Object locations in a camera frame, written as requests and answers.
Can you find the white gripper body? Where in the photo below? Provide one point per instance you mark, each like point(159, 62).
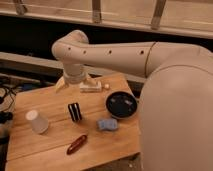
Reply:
point(73, 73)

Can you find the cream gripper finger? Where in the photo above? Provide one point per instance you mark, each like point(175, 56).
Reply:
point(61, 84)
point(90, 81)

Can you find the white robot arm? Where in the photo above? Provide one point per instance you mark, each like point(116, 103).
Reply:
point(176, 103)

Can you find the black and white eraser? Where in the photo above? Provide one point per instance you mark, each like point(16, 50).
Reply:
point(75, 113)

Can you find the white rectangular box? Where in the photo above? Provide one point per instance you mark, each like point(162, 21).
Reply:
point(90, 88)

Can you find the dark blue bowl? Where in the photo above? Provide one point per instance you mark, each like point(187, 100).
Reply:
point(121, 104)

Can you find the blue sponge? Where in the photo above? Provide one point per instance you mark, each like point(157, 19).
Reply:
point(109, 124)

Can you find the wooden table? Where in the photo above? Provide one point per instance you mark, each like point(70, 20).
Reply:
point(29, 151)

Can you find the brown sausage-shaped object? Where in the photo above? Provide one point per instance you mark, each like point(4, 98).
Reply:
point(76, 145)

